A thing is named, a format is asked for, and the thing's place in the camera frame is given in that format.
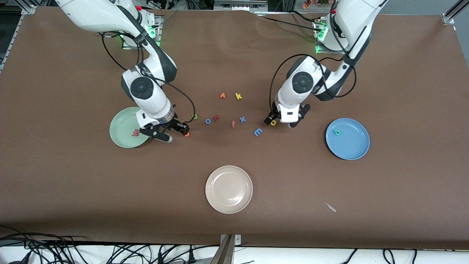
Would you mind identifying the brown paper table cover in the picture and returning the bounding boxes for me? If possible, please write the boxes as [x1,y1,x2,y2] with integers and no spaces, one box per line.
[0,7,469,250]

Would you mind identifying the beige plate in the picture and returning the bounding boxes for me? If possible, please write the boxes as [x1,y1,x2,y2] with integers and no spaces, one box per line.
[205,165,253,214]

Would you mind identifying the blue plate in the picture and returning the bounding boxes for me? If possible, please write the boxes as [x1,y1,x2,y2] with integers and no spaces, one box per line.
[325,118,370,161]

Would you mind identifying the green plate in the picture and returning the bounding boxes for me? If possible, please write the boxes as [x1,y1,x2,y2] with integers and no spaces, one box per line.
[109,107,154,149]

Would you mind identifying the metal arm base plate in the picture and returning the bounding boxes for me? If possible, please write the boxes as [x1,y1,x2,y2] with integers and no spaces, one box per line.
[314,20,354,55]
[122,15,162,50]

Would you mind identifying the orange brown object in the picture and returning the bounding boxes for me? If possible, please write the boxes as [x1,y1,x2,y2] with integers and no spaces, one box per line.
[302,0,330,9]

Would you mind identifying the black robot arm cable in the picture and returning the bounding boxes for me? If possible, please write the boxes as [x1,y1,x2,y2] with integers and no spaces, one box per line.
[100,31,144,72]
[269,54,358,111]
[160,81,196,124]

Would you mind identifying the aluminium frame profile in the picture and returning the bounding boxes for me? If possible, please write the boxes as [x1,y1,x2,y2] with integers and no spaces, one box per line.
[441,0,469,25]

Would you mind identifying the grey camera post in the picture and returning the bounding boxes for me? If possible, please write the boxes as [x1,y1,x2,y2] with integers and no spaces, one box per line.
[210,235,235,264]

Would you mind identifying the grey metal box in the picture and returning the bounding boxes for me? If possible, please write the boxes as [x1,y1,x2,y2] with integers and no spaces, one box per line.
[214,0,268,11]

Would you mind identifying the thin black table cable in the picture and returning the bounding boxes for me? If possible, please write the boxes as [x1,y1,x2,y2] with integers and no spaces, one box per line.
[262,16,318,28]

